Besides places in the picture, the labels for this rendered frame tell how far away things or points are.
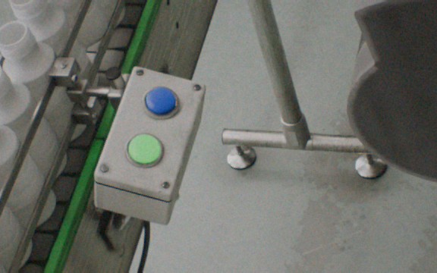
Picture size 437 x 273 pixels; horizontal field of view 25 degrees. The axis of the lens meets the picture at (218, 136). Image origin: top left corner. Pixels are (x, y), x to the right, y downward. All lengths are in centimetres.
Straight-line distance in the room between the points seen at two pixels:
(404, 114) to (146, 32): 93
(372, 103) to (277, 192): 194
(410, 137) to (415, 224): 183
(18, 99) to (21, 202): 11
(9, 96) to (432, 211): 132
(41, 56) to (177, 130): 18
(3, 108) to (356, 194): 131
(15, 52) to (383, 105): 76
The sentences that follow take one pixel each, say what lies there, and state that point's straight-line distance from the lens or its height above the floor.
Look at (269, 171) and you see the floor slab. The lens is 230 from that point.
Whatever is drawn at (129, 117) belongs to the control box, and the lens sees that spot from 100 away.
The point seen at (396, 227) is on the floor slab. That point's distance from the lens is 217.
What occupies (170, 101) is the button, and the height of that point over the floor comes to 112.
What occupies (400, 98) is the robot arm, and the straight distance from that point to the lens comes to 33.
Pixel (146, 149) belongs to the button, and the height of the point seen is 112.
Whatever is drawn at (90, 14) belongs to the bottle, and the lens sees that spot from 117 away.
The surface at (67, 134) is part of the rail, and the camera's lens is 111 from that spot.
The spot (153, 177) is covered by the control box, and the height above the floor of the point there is 110.
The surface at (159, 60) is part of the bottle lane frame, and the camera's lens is 130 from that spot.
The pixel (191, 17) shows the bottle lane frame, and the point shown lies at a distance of 140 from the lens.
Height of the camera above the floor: 185
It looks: 50 degrees down
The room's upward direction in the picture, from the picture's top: 21 degrees counter-clockwise
